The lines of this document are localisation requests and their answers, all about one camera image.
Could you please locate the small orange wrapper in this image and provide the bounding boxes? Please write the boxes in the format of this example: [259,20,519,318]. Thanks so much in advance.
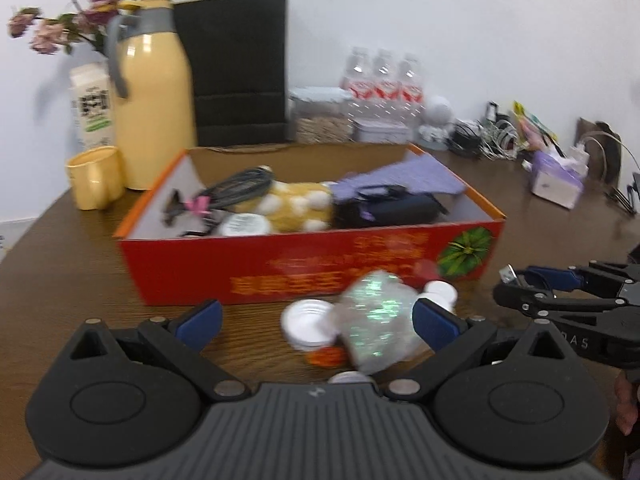
[305,347,349,368]

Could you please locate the black cable tangle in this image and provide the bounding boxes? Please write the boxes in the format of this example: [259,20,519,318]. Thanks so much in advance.
[447,120,488,158]

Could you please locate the red cardboard box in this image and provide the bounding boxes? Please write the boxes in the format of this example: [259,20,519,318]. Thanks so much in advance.
[114,142,507,307]

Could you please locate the small white bottle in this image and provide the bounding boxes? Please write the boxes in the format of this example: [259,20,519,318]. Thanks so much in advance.
[422,280,458,312]

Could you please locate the black wire stand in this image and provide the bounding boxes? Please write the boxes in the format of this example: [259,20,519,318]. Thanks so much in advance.
[605,172,640,216]

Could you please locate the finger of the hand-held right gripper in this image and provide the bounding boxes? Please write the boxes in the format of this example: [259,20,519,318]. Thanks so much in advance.
[492,283,627,322]
[520,260,640,307]

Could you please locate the iridescent plastic bag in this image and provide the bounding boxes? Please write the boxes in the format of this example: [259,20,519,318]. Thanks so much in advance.
[334,270,426,375]

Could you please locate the white robot speaker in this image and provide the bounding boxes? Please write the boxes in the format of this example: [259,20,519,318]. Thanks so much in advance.
[420,95,456,151]

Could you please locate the yellow plush toy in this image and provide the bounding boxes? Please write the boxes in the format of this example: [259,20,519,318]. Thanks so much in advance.
[235,180,336,233]

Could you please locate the navy zip pouch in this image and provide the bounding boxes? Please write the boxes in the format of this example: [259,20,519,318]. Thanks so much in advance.
[332,185,448,228]

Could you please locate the purple knit cloth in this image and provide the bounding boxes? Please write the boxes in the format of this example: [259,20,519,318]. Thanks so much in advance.
[330,154,468,200]

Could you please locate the yellow mug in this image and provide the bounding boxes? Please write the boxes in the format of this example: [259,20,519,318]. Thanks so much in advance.
[66,146,126,211]

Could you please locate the clear snack container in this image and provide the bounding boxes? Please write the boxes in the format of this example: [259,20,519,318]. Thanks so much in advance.
[289,87,353,145]

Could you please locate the purple tissue pack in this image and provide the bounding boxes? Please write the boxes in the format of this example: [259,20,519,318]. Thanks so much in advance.
[530,145,588,210]

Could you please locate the black braided cable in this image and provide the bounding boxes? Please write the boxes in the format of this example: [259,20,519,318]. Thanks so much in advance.
[165,166,275,231]

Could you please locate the yellow thermos jug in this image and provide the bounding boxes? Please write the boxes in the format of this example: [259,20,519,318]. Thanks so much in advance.
[105,0,198,192]

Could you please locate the black paper bag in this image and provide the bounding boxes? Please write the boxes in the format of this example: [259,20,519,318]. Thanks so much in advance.
[172,0,290,148]

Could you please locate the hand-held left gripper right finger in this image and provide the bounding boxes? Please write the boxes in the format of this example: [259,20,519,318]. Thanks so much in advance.
[382,296,582,404]

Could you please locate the colourful snack packet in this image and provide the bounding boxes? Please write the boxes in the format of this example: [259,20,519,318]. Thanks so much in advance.
[512,101,558,151]

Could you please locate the white tin box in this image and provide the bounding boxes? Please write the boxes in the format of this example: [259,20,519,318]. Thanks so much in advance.
[351,119,413,145]

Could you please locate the white screw cap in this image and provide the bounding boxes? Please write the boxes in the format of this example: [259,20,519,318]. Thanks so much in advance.
[281,300,335,351]

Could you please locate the white cable tangle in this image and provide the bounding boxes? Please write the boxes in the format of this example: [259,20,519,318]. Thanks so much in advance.
[482,119,521,161]

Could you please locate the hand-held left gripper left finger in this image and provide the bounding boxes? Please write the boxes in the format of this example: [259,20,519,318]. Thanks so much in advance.
[69,299,252,402]

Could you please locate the brown paper bag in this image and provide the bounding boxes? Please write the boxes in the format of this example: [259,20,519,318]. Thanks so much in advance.
[575,117,623,183]

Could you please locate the white milk carton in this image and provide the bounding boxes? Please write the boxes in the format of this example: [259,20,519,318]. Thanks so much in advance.
[69,62,117,152]

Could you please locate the person's right hand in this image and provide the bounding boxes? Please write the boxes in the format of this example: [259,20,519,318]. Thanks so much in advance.
[615,374,640,437]

